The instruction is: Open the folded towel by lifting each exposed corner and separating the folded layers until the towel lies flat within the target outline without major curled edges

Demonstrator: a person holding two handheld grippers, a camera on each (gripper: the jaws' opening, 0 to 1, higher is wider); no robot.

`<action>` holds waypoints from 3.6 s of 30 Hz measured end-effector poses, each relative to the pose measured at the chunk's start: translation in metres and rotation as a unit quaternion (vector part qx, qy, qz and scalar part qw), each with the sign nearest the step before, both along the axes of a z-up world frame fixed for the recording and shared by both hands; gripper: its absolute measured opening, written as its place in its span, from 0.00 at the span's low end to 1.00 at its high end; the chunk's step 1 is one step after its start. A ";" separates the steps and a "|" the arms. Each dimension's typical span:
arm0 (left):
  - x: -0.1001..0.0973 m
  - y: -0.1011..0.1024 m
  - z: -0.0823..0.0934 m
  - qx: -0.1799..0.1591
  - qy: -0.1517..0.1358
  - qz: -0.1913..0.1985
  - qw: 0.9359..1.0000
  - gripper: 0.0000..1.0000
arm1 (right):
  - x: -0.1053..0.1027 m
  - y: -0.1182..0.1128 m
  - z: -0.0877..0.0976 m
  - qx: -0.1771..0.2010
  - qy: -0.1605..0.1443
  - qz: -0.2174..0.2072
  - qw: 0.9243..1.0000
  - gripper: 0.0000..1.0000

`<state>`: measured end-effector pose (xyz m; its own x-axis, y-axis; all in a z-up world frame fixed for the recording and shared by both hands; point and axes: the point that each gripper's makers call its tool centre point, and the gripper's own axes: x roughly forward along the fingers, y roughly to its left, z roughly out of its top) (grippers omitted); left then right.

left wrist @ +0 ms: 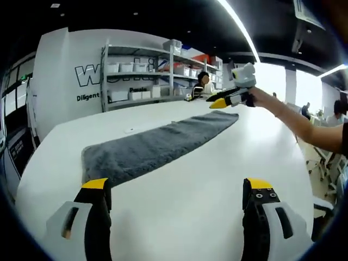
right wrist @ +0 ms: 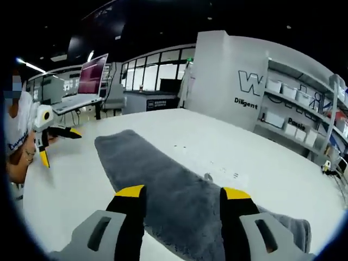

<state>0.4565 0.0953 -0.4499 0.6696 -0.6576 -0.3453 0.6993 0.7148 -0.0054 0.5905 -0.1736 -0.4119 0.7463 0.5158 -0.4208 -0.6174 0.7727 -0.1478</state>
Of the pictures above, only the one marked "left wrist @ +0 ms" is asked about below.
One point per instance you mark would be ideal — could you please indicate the grey towel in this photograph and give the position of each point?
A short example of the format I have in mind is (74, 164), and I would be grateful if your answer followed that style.
(152, 146)

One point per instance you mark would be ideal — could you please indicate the row of white storage bins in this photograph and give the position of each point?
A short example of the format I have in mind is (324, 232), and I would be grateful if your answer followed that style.
(190, 72)

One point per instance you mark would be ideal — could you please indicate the long ceiling light strip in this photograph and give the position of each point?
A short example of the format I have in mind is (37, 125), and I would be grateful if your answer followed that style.
(242, 30)

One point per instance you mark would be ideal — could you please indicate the grey metal shelf rack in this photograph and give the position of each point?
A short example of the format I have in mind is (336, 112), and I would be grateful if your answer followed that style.
(171, 62)

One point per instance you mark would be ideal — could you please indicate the white chair seat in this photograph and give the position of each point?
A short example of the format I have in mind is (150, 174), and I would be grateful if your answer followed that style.
(322, 206)

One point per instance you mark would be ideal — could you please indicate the white office chair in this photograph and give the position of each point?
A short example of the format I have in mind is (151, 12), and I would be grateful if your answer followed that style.
(326, 163)

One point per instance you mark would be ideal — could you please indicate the short ceiling light strip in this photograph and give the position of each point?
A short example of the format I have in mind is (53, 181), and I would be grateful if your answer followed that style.
(334, 70)

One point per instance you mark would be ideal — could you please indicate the ceiling air conditioner unit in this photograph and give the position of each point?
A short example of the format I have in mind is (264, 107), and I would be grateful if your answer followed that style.
(308, 11)

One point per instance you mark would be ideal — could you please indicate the grey cabinet with label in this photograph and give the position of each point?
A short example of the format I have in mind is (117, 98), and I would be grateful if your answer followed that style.
(17, 152)

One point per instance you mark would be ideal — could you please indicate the black framed window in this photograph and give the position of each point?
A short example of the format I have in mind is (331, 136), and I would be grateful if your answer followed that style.
(13, 92)

